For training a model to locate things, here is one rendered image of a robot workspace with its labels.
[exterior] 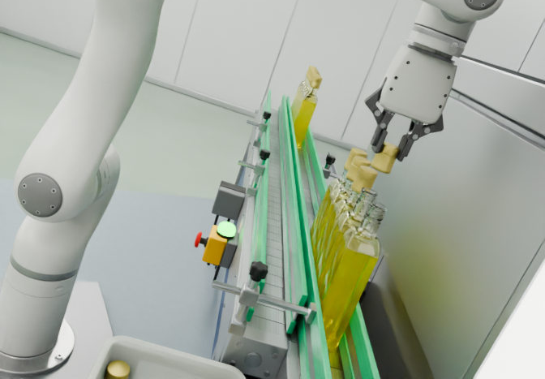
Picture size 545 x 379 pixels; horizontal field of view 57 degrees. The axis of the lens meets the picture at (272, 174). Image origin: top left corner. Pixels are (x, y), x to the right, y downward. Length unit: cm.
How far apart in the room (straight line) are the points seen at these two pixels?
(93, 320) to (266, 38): 571
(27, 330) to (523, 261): 82
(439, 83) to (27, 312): 79
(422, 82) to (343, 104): 604
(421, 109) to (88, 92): 51
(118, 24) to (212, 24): 591
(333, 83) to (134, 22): 606
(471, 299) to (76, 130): 63
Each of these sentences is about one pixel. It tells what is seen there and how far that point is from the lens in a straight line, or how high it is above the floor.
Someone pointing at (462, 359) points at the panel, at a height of 121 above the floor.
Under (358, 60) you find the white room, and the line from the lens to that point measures 677.
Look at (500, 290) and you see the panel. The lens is 70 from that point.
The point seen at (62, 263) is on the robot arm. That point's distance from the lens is 96.
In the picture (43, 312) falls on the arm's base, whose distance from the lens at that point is 102.
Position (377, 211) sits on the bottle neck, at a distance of 80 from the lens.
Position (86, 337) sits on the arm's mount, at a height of 79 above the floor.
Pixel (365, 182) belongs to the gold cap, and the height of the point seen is 131.
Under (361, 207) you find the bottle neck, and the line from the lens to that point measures 86.
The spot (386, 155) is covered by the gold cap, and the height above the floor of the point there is 138.
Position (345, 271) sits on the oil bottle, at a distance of 83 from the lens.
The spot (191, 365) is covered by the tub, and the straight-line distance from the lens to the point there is 84.
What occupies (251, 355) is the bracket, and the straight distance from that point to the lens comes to 85.
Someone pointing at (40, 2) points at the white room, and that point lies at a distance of 725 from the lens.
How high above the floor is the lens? 155
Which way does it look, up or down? 19 degrees down
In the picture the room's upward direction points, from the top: 20 degrees clockwise
